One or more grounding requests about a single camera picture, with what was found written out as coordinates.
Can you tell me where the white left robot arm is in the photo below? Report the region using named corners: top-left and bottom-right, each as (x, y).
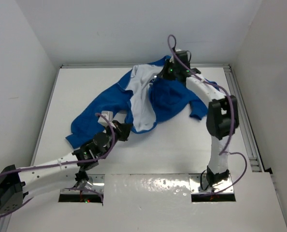
top-left (0, 120), bottom-right (132, 216)

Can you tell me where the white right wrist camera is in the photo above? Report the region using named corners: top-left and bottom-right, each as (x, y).
top-left (174, 50), bottom-right (187, 59)

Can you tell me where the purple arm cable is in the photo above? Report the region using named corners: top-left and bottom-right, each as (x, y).
top-left (167, 35), bottom-right (248, 195)
top-left (0, 112), bottom-right (116, 220)

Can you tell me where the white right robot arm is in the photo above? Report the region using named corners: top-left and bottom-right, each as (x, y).
top-left (159, 50), bottom-right (239, 187)

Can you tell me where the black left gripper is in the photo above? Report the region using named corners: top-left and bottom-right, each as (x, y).
top-left (100, 119), bottom-right (131, 159)

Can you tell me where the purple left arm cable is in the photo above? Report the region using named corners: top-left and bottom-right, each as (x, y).
top-left (0, 112), bottom-right (116, 220)

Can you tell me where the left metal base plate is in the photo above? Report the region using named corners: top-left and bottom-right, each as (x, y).
top-left (60, 174), bottom-right (105, 194)

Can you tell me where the blue fleece zip jacket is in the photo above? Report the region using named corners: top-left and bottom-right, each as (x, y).
top-left (66, 56), bottom-right (208, 148)

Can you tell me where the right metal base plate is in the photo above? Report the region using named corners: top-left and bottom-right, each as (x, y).
top-left (189, 174), bottom-right (234, 195)

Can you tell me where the metal base plate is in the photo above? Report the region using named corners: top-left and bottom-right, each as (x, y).
top-left (189, 174), bottom-right (234, 195)
top-left (60, 174), bottom-right (105, 194)

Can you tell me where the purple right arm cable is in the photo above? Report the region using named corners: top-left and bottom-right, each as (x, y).
top-left (167, 35), bottom-right (248, 195)

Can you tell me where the thin black wire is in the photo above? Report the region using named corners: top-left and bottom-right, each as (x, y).
top-left (199, 169), bottom-right (214, 193)

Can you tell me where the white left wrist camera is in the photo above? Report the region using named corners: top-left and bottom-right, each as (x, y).
top-left (98, 111), bottom-right (113, 127)

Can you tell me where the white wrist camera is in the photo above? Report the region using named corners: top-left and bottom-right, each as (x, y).
top-left (98, 111), bottom-right (113, 127)
top-left (174, 50), bottom-right (187, 59)

